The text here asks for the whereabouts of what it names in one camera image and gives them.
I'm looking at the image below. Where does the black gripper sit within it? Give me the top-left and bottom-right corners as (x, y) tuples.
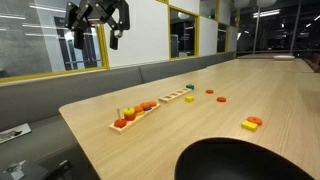
(64, 0), (131, 51)

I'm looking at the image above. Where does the grey bench backrest cushion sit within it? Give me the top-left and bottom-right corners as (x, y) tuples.
(139, 51), (236, 84)
(0, 65), (144, 133)

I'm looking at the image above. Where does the wooden shape sorter board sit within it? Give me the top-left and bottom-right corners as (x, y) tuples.
(158, 87), (193, 103)

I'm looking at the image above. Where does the wooden peg board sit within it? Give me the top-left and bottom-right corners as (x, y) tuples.
(108, 103), (161, 134)

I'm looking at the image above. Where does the grey bench seat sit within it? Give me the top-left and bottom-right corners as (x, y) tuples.
(0, 114), (101, 180)

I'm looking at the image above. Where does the white paper leaflet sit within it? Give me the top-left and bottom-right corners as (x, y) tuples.
(0, 123), (32, 145)

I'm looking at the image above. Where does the grey pillar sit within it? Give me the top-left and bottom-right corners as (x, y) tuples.
(252, 5), (262, 55)

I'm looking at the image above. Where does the yellow rectangular block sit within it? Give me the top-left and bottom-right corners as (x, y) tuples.
(241, 120), (259, 132)

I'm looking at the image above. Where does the black bowl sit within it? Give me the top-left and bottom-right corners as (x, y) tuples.
(174, 137), (316, 180)

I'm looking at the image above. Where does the large yellow window frame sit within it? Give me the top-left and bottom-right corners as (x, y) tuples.
(0, 23), (111, 84)

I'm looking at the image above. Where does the narrow yellow window frame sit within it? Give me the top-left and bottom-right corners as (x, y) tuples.
(167, 4), (201, 62)

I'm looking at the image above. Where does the small yellow window frame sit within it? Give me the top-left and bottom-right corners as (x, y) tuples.
(216, 21), (231, 54)

